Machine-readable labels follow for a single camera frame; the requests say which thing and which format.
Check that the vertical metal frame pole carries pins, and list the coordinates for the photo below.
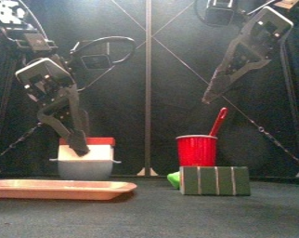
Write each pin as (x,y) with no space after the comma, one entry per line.
(149,86)

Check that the pink plastic tray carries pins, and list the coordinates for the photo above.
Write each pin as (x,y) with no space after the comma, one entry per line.
(60,188)

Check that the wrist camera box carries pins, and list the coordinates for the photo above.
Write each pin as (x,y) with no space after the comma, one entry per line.
(219,13)
(95,59)

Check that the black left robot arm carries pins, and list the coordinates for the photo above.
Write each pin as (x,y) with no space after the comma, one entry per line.
(26,34)

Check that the white toy with red top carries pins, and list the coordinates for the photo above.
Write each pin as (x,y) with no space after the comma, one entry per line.
(90,162)

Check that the green block with white stripes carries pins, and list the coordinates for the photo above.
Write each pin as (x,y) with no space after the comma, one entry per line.
(215,180)

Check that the bright green toy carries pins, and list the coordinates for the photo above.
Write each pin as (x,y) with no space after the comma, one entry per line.
(174,179)

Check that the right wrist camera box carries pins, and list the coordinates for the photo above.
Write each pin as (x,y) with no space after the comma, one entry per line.
(219,13)

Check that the red plastic cup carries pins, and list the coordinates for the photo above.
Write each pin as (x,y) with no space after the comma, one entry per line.
(197,151)

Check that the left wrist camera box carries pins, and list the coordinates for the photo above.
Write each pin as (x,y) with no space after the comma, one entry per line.
(95,59)

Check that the red plastic spoon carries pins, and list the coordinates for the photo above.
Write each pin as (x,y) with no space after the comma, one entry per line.
(219,121)

